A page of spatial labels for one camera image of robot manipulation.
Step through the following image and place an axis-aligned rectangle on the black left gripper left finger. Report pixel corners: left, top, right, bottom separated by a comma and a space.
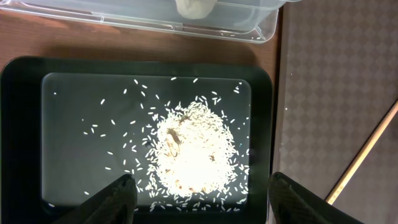
54, 174, 137, 224

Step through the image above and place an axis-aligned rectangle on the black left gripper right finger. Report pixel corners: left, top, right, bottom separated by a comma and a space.
268, 172, 362, 224

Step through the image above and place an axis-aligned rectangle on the wooden chopstick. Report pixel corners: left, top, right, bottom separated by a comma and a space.
325, 100, 397, 205

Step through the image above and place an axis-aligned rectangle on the rice leftovers pile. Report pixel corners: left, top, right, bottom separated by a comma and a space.
46, 76, 251, 213

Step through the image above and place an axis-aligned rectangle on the black waste tray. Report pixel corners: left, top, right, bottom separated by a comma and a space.
1, 56, 273, 223

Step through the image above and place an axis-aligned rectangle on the clear plastic waste bin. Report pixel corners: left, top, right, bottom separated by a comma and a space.
1, 0, 297, 44

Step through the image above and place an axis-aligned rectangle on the brown serving tray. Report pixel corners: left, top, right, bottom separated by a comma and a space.
267, 0, 398, 224

